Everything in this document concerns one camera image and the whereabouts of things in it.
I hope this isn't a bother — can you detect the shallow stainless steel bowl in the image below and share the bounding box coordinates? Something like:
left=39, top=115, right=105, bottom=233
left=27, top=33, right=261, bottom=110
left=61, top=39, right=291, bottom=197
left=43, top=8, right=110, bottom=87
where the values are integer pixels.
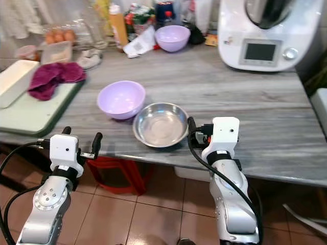
left=133, top=103, right=190, bottom=149

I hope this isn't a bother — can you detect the orange bottle with white cap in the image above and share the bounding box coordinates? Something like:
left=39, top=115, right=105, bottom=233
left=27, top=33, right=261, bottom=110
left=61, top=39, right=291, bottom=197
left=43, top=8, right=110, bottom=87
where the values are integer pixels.
left=109, top=4, right=129, bottom=50

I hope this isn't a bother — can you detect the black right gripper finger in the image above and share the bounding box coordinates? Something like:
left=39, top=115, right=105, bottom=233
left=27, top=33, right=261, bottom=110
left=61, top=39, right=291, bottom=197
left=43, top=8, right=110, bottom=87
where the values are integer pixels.
left=187, top=116, right=199, bottom=149

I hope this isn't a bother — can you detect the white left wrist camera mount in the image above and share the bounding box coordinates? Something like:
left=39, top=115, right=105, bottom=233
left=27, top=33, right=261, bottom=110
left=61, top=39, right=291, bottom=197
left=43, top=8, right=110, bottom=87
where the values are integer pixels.
left=50, top=134, right=80, bottom=177

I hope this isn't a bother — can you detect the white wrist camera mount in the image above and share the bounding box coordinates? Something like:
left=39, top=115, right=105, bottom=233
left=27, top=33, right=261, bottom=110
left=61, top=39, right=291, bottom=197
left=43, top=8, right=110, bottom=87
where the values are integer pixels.
left=202, top=117, right=241, bottom=157
left=50, top=134, right=80, bottom=177

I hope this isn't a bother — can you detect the white paper packet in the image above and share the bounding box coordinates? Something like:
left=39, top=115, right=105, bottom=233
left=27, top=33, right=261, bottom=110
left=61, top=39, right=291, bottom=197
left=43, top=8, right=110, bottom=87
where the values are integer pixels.
left=123, top=26, right=157, bottom=58

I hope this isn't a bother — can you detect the white kitchen cooking machine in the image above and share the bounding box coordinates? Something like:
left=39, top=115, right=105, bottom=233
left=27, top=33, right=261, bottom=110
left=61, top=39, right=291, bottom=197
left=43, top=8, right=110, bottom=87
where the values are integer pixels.
left=218, top=0, right=315, bottom=72

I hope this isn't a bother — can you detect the magenta cloth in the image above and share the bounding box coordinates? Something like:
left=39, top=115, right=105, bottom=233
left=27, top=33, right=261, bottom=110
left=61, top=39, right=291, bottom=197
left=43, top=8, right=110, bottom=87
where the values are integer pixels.
left=28, top=62, right=86, bottom=102

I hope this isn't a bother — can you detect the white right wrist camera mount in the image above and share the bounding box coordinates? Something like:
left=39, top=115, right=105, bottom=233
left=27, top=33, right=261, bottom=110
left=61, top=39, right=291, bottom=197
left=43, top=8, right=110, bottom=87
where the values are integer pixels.
left=202, top=117, right=241, bottom=157

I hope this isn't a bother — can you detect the white storage box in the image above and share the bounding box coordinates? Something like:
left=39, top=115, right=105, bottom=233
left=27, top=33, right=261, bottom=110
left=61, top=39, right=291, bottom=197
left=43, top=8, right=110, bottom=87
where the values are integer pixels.
left=174, top=166, right=211, bottom=183

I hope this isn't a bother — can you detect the clear lidded plastic container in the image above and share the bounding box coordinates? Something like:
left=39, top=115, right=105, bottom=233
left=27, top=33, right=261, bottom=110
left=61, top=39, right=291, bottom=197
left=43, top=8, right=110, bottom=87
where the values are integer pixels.
left=39, top=41, right=74, bottom=65

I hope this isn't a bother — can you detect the red and green packet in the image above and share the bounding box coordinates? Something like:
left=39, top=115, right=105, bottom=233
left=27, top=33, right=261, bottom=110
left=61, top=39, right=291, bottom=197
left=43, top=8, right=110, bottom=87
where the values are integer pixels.
left=127, top=4, right=156, bottom=35

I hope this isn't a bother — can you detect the dark blue jar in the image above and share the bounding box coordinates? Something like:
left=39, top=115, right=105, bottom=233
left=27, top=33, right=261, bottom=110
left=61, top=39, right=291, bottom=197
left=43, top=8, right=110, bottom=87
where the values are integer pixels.
left=156, top=2, right=175, bottom=26

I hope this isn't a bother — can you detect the pale green tray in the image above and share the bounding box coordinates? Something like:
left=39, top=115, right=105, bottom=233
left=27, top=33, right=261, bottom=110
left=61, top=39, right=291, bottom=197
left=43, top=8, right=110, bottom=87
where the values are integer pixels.
left=0, top=79, right=85, bottom=137

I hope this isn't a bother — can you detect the small pink lidded tub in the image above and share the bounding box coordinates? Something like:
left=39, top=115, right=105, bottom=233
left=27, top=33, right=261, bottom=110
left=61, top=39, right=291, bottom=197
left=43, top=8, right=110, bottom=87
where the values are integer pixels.
left=14, top=45, right=38, bottom=61

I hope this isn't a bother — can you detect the crumpled white cloth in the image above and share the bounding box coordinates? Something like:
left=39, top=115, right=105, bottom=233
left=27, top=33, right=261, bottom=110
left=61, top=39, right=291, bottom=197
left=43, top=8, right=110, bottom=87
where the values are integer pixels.
left=77, top=48, right=103, bottom=70

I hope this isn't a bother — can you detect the white rectangular dish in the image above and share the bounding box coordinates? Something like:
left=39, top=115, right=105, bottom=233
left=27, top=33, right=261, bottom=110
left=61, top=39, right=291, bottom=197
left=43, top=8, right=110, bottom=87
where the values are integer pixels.
left=0, top=60, right=42, bottom=109

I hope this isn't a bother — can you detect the small orange box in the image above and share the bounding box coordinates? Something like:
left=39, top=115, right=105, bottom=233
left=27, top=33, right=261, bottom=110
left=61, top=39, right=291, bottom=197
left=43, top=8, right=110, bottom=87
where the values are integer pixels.
left=204, top=32, right=219, bottom=47

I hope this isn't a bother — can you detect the lilac plastic bowl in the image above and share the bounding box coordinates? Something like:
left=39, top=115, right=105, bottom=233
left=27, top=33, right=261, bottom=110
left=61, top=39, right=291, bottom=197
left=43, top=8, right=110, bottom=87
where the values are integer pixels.
left=155, top=24, right=191, bottom=53
left=97, top=80, right=147, bottom=120

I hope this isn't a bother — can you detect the black pouch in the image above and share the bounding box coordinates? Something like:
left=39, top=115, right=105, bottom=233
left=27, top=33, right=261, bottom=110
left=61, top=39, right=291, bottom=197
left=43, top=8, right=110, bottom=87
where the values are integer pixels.
left=188, top=23, right=206, bottom=45

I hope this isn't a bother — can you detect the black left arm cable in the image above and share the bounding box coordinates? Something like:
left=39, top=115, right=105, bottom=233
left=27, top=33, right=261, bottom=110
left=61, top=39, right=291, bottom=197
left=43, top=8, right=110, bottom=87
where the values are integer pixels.
left=0, top=141, right=52, bottom=245

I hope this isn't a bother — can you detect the red stool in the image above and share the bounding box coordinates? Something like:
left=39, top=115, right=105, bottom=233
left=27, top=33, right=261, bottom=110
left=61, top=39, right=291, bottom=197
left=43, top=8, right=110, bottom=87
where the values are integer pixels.
left=87, top=157, right=147, bottom=198

